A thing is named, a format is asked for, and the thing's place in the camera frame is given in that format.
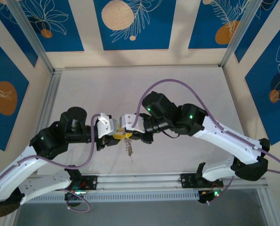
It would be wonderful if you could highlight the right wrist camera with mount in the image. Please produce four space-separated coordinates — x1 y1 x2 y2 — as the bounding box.
119 113 145 132

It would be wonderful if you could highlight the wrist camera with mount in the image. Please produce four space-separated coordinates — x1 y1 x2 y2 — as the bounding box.
96 112 119 139
119 113 145 132

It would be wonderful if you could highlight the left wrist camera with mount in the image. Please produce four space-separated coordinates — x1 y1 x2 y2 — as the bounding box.
96 112 119 139

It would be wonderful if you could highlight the long aluminium frame rail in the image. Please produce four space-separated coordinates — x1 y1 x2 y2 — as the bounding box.
24 170 267 193

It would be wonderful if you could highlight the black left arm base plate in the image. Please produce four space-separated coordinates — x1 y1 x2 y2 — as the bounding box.
70 175 98 191

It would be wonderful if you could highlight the grey slotted cable duct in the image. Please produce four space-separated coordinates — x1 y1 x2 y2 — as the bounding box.
25 191 201 203

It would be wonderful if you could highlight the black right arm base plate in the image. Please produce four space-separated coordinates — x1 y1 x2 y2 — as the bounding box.
177 173 224 189

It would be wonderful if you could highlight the aluminium frame post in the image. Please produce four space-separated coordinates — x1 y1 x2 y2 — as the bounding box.
256 182 275 226
7 0 55 73
219 0 260 68

